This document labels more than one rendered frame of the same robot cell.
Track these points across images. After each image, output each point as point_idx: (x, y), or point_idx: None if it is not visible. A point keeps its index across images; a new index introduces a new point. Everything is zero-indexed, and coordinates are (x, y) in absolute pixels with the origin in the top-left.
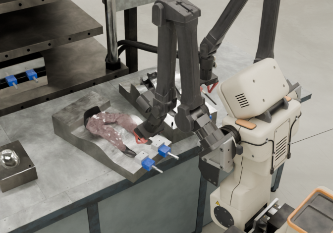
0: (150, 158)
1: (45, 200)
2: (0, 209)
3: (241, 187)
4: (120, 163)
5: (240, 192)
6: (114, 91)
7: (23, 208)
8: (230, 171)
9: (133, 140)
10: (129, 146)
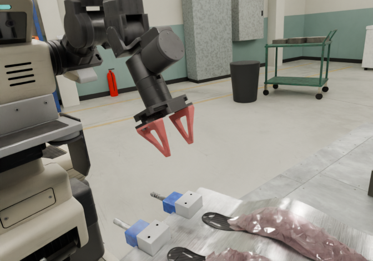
0: (170, 204)
1: (318, 171)
2: (363, 158)
3: (43, 162)
4: (229, 198)
5: (49, 159)
6: None
7: (336, 161)
8: None
9: (216, 249)
10: (223, 233)
